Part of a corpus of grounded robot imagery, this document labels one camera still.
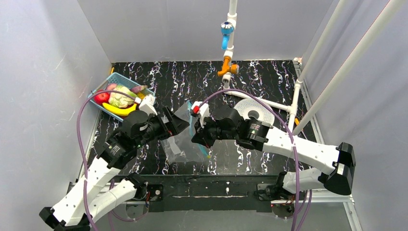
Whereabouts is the blue plastic basket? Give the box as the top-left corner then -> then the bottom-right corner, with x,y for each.
88,72 -> 155,122

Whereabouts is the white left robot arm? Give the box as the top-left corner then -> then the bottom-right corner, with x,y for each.
39,107 -> 190,231

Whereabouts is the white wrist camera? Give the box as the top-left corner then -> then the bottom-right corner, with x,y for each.
191,101 -> 210,128
134,94 -> 158,116

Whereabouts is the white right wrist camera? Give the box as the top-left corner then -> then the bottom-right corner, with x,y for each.
191,101 -> 210,128

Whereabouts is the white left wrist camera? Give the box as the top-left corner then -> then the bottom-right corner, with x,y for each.
134,94 -> 158,116

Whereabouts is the purple sweet potato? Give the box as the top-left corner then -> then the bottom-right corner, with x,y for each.
130,85 -> 147,94

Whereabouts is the clear zip top bag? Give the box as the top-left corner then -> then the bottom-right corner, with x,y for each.
160,100 -> 209,163

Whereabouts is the yellow banana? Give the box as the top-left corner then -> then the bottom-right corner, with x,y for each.
102,103 -> 138,116

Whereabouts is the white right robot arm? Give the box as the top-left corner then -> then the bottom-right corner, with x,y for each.
191,102 -> 356,195

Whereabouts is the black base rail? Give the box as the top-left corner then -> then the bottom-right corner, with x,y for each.
141,175 -> 280,213

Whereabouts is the white perforated spool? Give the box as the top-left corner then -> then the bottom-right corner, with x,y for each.
233,98 -> 275,125

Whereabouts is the green white cabbage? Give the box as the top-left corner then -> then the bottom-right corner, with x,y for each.
108,85 -> 137,108

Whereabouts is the red apple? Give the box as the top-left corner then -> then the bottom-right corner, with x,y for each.
93,92 -> 110,105

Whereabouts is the pink peach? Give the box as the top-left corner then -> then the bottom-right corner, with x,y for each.
105,83 -> 117,90

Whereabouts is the white pvc pipe frame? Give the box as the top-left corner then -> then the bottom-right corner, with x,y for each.
222,0 -> 408,136

